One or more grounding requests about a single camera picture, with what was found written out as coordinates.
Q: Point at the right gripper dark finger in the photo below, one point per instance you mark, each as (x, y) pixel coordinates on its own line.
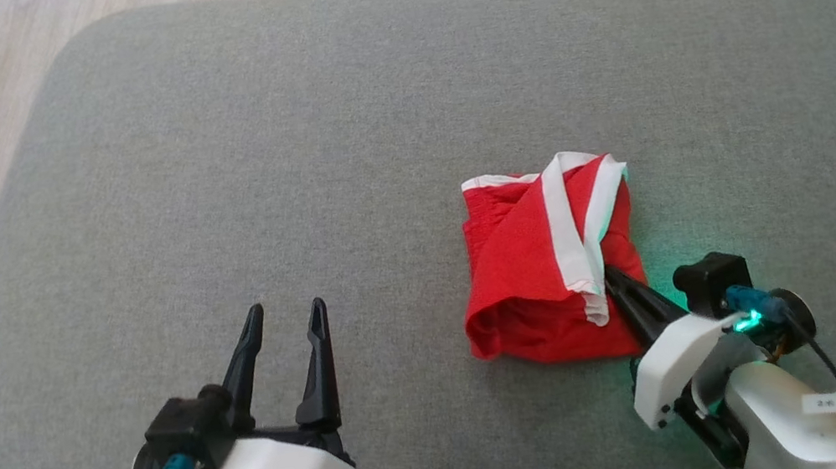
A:
(643, 311)

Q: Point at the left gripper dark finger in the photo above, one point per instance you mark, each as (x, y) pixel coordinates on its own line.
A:
(246, 374)
(321, 378)

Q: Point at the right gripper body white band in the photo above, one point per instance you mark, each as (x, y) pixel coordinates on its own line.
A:
(677, 361)

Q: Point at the red shorts with white band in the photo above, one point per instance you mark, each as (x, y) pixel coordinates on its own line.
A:
(519, 277)

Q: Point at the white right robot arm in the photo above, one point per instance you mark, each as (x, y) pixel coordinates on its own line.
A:
(790, 427)

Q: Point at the grey fabric sofa seat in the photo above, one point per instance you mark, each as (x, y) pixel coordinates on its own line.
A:
(287, 163)

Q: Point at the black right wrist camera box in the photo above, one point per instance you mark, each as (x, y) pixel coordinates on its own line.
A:
(711, 283)

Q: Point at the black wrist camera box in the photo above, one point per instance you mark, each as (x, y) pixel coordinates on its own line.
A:
(711, 283)
(187, 430)

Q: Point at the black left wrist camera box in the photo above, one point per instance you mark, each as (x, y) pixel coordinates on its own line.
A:
(187, 430)

